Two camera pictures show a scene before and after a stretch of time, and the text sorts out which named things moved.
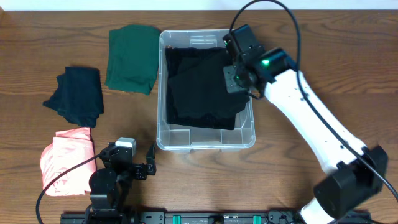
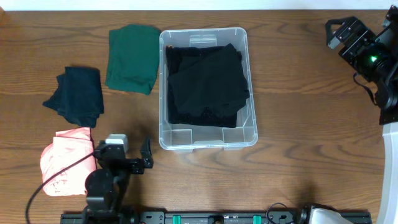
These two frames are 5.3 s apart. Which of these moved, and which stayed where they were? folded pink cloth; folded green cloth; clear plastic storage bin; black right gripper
Moved: black right gripper
Stayed: folded green cloth; clear plastic storage bin; folded pink cloth
